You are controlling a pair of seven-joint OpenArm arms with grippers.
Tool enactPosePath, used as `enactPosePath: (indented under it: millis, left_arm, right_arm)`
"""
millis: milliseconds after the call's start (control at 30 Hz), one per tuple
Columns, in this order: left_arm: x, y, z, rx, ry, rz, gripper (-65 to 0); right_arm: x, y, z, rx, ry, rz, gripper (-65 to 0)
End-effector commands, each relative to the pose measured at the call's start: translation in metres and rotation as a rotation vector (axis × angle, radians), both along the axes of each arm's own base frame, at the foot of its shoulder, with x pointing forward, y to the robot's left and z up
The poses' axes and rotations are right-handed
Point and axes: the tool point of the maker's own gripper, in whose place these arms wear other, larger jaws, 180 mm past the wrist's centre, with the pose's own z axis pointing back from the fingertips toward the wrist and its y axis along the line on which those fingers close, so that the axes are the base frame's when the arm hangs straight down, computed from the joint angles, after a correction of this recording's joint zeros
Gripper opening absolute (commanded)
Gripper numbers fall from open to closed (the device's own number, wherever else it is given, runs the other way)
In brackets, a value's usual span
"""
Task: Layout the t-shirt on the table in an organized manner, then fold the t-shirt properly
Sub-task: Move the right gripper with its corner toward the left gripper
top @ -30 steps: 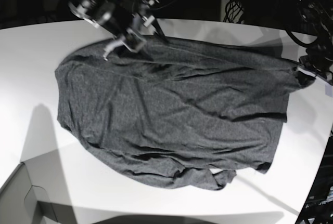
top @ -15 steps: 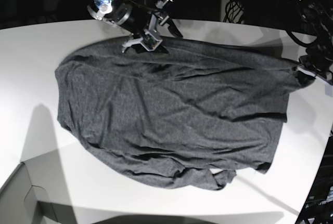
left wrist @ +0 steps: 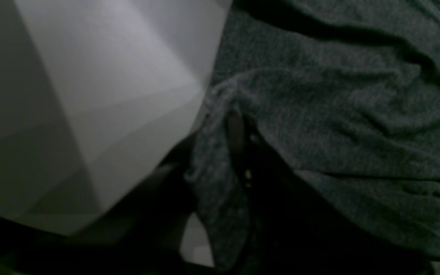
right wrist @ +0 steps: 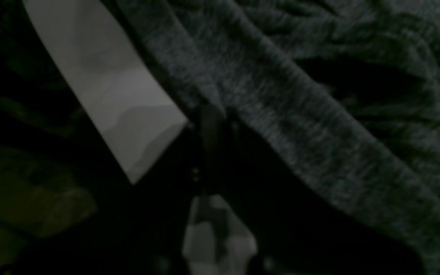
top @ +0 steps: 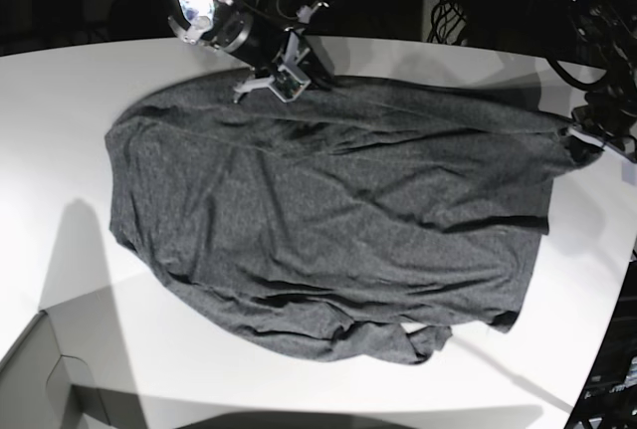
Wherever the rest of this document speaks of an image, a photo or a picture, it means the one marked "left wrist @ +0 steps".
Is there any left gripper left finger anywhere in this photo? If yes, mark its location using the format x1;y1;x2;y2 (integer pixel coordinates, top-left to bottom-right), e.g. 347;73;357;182
0;134;197;275

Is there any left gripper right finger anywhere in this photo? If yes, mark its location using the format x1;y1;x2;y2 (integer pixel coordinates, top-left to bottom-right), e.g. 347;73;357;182
226;112;434;275

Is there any dark grey t-shirt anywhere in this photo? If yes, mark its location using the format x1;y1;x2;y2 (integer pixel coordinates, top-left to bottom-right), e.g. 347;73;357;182
185;0;440;275

